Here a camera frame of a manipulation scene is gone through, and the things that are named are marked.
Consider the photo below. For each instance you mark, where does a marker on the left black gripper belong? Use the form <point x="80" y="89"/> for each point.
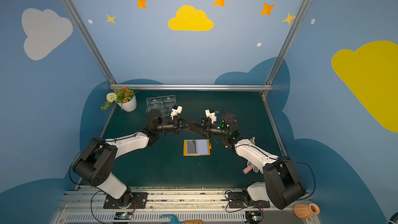
<point x="177" y="125"/>

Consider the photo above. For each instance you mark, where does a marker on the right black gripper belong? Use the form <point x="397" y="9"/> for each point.
<point x="206" y="127"/>

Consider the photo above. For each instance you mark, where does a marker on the clear plastic organizer tray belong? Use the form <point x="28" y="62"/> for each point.
<point x="162" y="103"/>

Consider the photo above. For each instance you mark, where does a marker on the yellow leather card holder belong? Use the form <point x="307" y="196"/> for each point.
<point x="203" y="148"/>

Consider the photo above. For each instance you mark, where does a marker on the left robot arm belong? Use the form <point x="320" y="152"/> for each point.
<point x="95" y="163"/>

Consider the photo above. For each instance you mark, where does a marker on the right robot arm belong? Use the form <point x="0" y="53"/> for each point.
<point x="282" y="183"/>

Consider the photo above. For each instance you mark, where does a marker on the potted flower plant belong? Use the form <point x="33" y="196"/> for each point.
<point x="125" y="97"/>

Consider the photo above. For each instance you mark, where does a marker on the right controller board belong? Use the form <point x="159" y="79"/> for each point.
<point x="253" y="217"/>

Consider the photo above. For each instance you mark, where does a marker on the controller board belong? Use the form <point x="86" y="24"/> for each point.
<point x="126" y="216"/>
<point x="253" y="217"/>

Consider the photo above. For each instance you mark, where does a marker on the left controller board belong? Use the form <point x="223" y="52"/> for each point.
<point x="126" y="216"/>

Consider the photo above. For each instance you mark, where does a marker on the terracotta clay vase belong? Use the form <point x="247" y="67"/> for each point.
<point x="306" y="211"/>

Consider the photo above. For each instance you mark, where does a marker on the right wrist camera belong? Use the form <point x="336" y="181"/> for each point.
<point x="212" y="115"/>

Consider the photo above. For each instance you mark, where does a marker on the aluminium frame rear bar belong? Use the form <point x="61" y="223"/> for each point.
<point x="195" y="87"/>

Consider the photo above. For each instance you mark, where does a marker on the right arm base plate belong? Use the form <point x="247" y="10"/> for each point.
<point x="238" y="200"/>

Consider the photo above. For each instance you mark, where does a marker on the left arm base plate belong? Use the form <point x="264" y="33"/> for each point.
<point x="140" y="200"/>

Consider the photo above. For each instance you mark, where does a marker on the aluminium frame left post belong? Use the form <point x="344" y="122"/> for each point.
<point x="82" y="28"/>

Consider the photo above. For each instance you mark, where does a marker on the aluminium frame post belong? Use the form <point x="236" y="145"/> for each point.
<point x="82" y="28"/>
<point x="294" y="27"/>

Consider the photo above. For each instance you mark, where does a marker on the teal handled tool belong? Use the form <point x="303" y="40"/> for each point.
<point x="174" y="220"/>

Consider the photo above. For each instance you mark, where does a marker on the aluminium front rail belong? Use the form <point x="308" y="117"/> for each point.
<point x="85" y="206"/>

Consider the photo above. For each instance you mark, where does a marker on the aluminium frame right post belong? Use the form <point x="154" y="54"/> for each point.
<point x="294" y="27"/>

